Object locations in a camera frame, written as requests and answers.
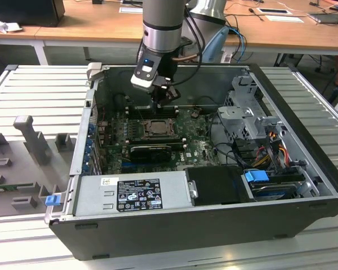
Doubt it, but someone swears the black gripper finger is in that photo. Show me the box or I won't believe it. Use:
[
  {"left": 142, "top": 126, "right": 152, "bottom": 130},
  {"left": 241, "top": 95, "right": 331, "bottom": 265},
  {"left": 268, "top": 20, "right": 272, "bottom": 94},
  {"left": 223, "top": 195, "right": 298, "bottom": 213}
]
[
  {"left": 163, "top": 85, "right": 181, "bottom": 106},
  {"left": 154, "top": 85, "right": 166, "bottom": 110}
]

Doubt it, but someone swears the wire locking lever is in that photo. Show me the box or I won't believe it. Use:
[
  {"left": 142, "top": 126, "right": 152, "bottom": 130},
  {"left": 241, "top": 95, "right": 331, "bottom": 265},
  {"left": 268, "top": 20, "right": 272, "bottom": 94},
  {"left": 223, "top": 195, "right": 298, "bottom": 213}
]
[{"left": 137, "top": 107, "right": 148, "bottom": 125}]

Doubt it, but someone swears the silver topped CPU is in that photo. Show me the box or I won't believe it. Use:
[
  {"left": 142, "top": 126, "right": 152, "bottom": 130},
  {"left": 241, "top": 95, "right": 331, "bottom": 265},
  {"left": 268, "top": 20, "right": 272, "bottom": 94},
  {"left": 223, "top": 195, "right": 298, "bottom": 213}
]
[{"left": 149, "top": 120, "right": 170, "bottom": 134}]

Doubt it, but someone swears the metal socket cover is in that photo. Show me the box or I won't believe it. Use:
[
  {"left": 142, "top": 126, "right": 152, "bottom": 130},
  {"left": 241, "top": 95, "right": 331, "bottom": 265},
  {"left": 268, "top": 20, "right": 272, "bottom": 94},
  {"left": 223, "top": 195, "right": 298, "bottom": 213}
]
[{"left": 143, "top": 118, "right": 177, "bottom": 138}]

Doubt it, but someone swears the black RAM slot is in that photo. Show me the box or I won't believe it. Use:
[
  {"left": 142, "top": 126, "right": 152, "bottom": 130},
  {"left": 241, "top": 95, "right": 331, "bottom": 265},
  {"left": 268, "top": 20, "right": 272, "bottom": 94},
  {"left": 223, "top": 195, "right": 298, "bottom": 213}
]
[
  {"left": 125, "top": 111, "right": 180, "bottom": 116},
  {"left": 125, "top": 114, "right": 180, "bottom": 119},
  {"left": 125, "top": 105, "right": 180, "bottom": 110},
  {"left": 125, "top": 109, "right": 180, "bottom": 113}
]

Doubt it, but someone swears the CPU socket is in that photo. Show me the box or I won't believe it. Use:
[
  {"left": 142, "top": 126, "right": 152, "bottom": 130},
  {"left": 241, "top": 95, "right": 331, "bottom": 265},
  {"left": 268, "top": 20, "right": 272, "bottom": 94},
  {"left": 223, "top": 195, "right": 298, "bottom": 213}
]
[{"left": 140, "top": 117, "right": 178, "bottom": 140}]

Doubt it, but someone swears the blue expansion slot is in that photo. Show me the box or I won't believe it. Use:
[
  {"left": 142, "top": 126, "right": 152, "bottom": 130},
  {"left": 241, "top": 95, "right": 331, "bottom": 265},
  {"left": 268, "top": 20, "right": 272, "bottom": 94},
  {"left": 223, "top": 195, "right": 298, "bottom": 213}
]
[{"left": 120, "top": 160, "right": 139, "bottom": 173}]

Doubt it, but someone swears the black cylindrical component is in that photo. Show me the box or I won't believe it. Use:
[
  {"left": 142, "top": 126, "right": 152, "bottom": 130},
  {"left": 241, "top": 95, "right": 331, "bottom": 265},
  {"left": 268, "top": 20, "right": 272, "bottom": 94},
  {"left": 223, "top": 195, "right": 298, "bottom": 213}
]
[{"left": 114, "top": 94, "right": 125, "bottom": 111}]

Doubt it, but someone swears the pale blue teach pendant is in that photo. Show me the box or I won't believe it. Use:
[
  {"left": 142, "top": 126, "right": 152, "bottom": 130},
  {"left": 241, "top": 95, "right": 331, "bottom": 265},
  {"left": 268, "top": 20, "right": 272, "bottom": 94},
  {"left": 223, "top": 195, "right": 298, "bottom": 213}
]
[{"left": 201, "top": 25, "right": 229, "bottom": 63}]

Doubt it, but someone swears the black graphics card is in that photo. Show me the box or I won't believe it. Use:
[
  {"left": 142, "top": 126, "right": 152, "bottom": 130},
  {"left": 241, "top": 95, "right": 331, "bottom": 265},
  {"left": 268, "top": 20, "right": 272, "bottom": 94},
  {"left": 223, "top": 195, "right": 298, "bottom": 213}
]
[{"left": 128, "top": 145, "right": 172, "bottom": 164}]

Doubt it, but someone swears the green motherboard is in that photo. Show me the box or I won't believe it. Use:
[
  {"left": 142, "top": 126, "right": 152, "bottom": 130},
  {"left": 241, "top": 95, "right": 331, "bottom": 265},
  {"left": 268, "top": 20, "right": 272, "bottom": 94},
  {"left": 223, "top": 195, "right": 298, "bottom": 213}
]
[{"left": 97, "top": 108, "right": 225, "bottom": 175}]

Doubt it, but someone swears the metal drive cage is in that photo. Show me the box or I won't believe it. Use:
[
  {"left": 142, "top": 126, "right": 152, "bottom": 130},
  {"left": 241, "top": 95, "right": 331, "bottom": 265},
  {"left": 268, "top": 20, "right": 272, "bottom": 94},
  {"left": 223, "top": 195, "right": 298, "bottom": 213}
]
[{"left": 216, "top": 74, "right": 288, "bottom": 147}]

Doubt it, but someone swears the white paper sheet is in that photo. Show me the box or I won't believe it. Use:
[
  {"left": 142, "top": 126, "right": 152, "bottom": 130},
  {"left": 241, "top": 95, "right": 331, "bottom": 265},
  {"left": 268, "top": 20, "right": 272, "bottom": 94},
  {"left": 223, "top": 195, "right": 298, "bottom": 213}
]
[
  {"left": 265, "top": 14, "right": 305, "bottom": 24},
  {"left": 119, "top": 6, "right": 144, "bottom": 14}
]

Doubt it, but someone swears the wooden desk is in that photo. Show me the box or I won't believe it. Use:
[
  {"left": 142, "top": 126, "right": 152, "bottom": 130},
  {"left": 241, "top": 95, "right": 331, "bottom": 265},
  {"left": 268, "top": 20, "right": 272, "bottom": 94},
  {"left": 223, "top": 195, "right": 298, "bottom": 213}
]
[
  {"left": 0, "top": 0, "right": 74, "bottom": 66},
  {"left": 35, "top": 0, "right": 338, "bottom": 66}
]

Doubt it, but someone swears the black plastic shroud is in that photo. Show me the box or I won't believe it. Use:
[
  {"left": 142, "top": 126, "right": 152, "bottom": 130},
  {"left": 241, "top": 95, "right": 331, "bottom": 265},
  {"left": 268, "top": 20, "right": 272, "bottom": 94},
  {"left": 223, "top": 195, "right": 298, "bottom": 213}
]
[{"left": 184, "top": 165, "right": 256, "bottom": 206}]

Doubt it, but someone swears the hard disk in blue carrier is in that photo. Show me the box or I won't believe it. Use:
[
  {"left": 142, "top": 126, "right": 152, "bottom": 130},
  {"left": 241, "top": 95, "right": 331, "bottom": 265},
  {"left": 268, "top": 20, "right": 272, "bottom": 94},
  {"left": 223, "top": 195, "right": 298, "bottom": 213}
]
[{"left": 243, "top": 170, "right": 301, "bottom": 202}]

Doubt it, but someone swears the grey power supply unit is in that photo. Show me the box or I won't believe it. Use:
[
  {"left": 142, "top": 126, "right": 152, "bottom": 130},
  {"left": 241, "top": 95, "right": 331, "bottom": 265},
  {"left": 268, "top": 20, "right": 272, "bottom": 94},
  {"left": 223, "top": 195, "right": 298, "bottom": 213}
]
[{"left": 72, "top": 170, "right": 194, "bottom": 217}]

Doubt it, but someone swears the black open PC case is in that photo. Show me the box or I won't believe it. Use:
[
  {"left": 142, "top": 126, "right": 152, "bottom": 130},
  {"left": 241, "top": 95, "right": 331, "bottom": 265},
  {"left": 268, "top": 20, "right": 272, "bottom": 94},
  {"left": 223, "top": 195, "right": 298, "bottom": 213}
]
[{"left": 44, "top": 62, "right": 338, "bottom": 261}]

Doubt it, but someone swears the blue case latch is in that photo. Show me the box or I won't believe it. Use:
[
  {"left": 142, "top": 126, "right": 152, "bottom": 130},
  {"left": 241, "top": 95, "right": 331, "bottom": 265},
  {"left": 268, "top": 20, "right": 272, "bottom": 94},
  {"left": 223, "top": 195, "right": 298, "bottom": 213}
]
[{"left": 45, "top": 195, "right": 60, "bottom": 208}]

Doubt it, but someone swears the grey parts rack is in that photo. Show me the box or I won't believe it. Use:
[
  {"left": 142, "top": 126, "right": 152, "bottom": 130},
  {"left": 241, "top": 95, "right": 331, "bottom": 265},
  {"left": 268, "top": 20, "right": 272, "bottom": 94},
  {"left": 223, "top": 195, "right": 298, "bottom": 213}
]
[{"left": 0, "top": 114, "right": 75, "bottom": 218}]

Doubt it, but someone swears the black box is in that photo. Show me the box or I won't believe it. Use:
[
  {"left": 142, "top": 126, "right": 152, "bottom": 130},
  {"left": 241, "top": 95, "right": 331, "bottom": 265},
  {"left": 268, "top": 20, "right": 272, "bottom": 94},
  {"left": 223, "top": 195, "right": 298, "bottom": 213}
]
[{"left": 0, "top": 0, "right": 65, "bottom": 28}]

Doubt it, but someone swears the dark notebook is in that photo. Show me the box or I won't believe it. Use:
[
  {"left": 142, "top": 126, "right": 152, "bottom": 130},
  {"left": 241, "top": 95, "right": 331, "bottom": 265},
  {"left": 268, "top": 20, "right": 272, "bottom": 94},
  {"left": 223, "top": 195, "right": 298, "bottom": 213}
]
[{"left": 308, "top": 12, "right": 338, "bottom": 25}]

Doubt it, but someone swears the crumpled white paper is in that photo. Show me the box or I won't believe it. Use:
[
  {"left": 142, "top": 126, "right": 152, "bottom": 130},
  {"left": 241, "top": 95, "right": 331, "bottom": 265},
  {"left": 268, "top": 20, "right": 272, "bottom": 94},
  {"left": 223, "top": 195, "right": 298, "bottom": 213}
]
[{"left": 0, "top": 15, "right": 24, "bottom": 34}]

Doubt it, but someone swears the green RAM stick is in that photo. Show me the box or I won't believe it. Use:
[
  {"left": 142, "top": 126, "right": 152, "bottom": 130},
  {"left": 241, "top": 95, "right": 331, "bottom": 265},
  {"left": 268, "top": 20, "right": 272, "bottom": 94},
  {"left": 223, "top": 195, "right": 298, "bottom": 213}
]
[{"left": 0, "top": 182, "right": 34, "bottom": 190}]

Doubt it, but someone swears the brown hose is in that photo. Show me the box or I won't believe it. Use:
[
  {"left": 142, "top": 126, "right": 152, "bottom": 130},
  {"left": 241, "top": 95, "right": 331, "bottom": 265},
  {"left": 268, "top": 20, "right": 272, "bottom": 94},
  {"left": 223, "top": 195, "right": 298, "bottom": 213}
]
[{"left": 171, "top": 53, "right": 200, "bottom": 62}]

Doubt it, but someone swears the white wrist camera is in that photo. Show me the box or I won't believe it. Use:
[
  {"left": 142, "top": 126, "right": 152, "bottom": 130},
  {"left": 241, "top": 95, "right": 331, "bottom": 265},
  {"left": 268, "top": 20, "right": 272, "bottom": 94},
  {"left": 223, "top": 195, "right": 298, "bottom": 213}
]
[{"left": 130, "top": 57, "right": 159, "bottom": 91}]

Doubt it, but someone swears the thick black cable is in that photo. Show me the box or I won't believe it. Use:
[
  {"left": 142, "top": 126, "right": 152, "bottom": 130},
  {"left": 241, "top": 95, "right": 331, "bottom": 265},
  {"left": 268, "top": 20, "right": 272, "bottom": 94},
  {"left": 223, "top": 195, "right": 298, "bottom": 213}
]
[{"left": 207, "top": 111, "right": 243, "bottom": 169}]

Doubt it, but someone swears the blue cable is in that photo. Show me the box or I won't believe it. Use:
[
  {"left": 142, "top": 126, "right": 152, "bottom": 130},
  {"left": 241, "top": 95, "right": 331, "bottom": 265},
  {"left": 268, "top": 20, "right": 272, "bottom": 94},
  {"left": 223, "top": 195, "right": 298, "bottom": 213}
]
[{"left": 228, "top": 26, "right": 247, "bottom": 61}]

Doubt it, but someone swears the desk cable port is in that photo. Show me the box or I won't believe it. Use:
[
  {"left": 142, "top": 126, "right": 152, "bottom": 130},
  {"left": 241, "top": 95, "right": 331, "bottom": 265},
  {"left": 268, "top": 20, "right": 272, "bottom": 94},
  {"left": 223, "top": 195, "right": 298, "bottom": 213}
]
[{"left": 256, "top": 7, "right": 293, "bottom": 15}]

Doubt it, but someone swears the red yellow wire bundle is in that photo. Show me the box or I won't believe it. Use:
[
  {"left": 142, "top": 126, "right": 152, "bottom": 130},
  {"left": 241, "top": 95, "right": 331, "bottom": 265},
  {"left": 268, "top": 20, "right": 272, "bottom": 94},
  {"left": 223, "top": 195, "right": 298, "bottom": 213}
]
[{"left": 253, "top": 140, "right": 288, "bottom": 169}]

